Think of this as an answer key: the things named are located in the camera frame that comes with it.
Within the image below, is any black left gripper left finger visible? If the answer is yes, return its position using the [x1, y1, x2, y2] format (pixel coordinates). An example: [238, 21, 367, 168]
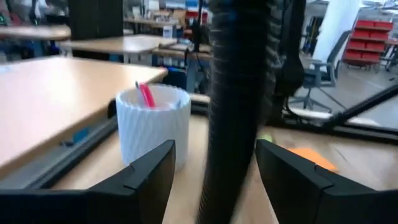
[0, 139, 177, 224]

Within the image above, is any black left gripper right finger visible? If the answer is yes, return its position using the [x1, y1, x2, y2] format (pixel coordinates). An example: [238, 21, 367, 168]
[255, 139, 398, 224]

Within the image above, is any black gooseneck desk lamp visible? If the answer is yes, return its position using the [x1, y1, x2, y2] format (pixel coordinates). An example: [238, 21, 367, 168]
[197, 0, 277, 224]

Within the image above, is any orange sticky note pad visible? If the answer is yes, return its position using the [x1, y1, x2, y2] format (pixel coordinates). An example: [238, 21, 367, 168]
[289, 147, 339, 172]

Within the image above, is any white ribbed pen cup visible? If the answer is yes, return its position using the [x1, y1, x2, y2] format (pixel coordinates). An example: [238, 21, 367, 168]
[115, 83, 192, 170]

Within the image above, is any green sticky note pad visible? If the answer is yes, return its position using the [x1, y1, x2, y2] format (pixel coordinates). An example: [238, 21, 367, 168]
[257, 133, 275, 144]

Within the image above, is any red pen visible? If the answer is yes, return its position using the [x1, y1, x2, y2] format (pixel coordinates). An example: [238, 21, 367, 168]
[139, 82, 157, 110]

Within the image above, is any large light wooden desk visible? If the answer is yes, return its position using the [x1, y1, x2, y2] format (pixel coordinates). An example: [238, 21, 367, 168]
[0, 55, 169, 179]

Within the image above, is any grey office chair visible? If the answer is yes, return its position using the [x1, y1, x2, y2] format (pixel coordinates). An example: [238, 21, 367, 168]
[289, 29, 353, 113]

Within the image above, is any light wooden workshop table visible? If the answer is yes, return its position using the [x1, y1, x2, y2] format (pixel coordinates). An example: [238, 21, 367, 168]
[0, 24, 72, 41]
[57, 34, 178, 63]

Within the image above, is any red storage bin shelf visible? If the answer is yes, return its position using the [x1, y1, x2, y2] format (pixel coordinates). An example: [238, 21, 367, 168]
[341, 19, 394, 67]

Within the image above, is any white pillar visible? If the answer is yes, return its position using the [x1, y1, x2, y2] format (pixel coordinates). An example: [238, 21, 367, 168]
[312, 0, 362, 63]

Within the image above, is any black partition panel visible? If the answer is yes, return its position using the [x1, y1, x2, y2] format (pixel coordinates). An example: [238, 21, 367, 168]
[68, 0, 124, 40]

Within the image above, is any black aluminium table frame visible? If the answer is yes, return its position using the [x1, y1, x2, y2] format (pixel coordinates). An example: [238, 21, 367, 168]
[0, 85, 398, 190]

